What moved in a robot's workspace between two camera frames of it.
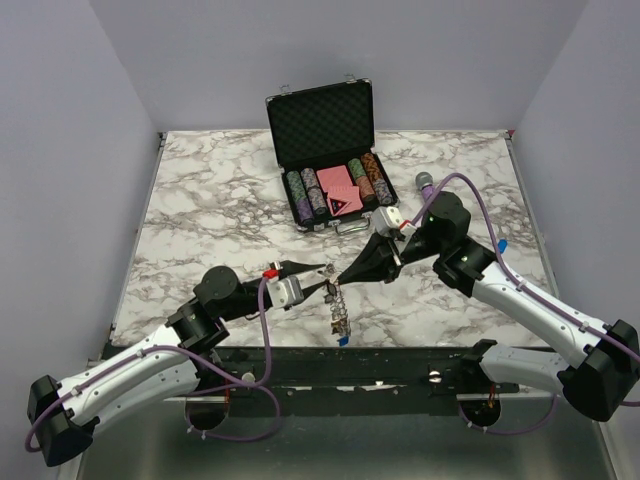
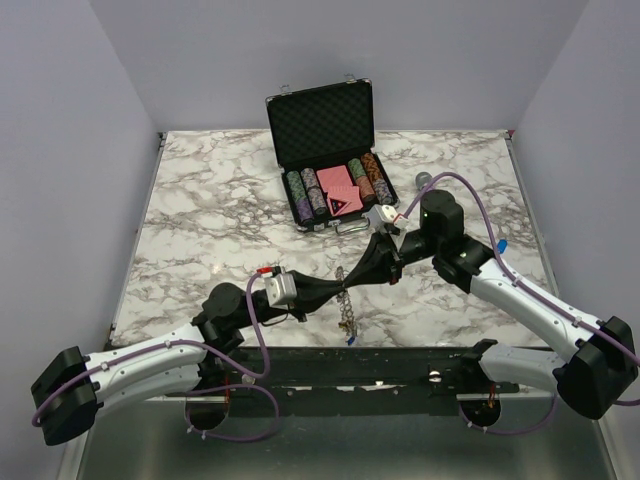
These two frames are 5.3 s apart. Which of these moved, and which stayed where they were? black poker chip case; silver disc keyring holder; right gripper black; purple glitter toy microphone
Moved: silver disc keyring holder
Stayed: black poker chip case; purple glitter toy microphone; right gripper black
